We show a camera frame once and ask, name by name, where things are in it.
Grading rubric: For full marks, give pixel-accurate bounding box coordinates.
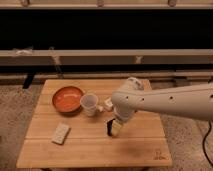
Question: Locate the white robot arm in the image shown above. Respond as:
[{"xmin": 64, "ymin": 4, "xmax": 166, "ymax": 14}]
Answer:
[{"xmin": 107, "ymin": 77, "xmax": 213, "ymax": 137}]

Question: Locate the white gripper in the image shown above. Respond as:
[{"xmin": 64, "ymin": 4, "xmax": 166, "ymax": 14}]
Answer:
[{"xmin": 107, "ymin": 107, "xmax": 134, "ymax": 136}]

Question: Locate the wooden table top board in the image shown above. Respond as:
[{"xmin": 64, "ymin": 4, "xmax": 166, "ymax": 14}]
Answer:
[{"xmin": 17, "ymin": 79, "xmax": 172, "ymax": 169}]

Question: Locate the white rectangular sponge block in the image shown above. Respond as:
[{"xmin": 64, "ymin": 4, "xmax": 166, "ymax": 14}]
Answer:
[{"xmin": 52, "ymin": 123, "xmax": 70, "ymax": 145}]

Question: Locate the clear plastic cup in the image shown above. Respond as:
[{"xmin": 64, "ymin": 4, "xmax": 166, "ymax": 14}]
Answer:
[{"xmin": 80, "ymin": 93, "xmax": 98, "ymax": 117}]

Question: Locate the black cable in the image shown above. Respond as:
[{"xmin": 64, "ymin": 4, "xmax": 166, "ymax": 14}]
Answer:
[{"xmin": 201, "ymin": 121, "xmax": 213, "ymax": 168}]

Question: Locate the orange bowl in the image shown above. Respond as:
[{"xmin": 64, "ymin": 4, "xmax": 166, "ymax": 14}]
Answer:
[{"xmin": 52, "ymin": 86, "xmax": 84, "ymax": 114}]

